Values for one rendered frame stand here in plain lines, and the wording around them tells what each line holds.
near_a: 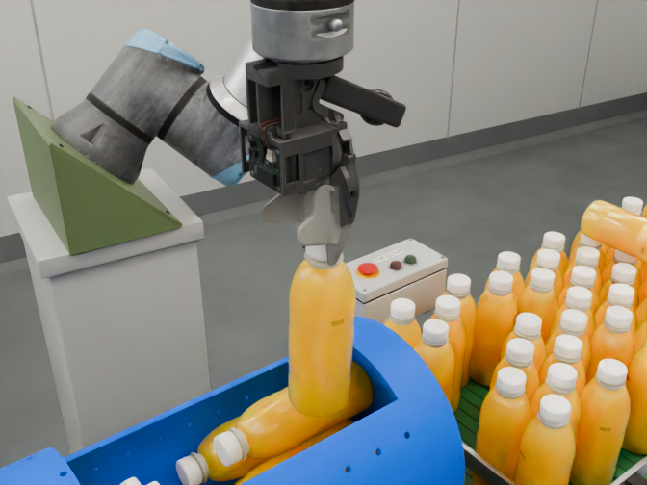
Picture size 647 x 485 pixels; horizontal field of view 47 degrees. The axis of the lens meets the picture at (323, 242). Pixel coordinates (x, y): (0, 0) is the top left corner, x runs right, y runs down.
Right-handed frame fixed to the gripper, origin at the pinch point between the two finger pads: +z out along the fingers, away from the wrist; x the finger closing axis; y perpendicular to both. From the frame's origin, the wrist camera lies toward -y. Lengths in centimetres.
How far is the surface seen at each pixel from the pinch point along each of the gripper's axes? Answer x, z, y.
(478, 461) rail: 4.8, 42.5, -24.2
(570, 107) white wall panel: -232, 128, -387
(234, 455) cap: -4.1, 27.2, 10.3
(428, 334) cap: -9.5, 29.4, -27.1
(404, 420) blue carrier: 8.9, 20.5, -4.6
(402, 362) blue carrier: 3.9, 17.4, -8.7
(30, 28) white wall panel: -274, 35, -52
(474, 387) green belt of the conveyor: -13, 50, -43
